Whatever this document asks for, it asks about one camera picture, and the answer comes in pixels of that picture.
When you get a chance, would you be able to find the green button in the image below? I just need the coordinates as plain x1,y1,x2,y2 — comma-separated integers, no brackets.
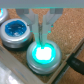
26,39,64,76

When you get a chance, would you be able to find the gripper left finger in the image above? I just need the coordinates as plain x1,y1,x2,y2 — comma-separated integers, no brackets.
16,7,43,44

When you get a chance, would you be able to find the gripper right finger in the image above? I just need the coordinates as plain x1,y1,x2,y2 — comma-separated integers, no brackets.
41,7,67,44

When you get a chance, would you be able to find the blue button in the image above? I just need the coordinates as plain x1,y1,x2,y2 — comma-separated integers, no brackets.
0,18,34,50

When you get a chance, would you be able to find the black drawer handle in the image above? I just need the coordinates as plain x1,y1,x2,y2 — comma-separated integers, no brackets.
66,55,84,76

